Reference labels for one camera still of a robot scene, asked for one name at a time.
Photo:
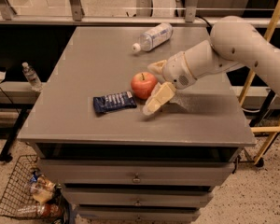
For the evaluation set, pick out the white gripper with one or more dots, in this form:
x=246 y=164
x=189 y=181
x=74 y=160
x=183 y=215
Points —
x=176 y=68

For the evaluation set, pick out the red apple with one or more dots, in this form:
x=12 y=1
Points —
x=142 y=84

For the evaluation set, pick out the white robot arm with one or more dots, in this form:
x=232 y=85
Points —
x=232 y=41

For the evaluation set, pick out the blue rxbar wrapper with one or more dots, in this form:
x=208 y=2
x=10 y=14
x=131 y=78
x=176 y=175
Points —
x=114 y=102

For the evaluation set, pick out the clear plastic water bottle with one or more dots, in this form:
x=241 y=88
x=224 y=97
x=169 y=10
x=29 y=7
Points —
x=153 y=37

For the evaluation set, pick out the grey drawer cabinet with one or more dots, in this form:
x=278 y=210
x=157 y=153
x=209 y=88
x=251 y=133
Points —
x=125 y=165

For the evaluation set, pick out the small upright water bottle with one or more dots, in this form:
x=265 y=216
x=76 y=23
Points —
x=32 y=77

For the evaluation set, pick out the grey side bench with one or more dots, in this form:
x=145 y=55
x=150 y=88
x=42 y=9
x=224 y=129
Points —
x=17 y=93

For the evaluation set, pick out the snack bag in basket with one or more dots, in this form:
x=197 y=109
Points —
x=41 y=189

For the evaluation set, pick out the red bottle in basket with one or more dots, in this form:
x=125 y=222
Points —
x=39 y=210

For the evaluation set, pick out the yellow wooden ladder frame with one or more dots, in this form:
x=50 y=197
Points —
x=272 y=131

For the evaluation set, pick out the black wire basket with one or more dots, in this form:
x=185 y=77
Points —
x=15 y=194

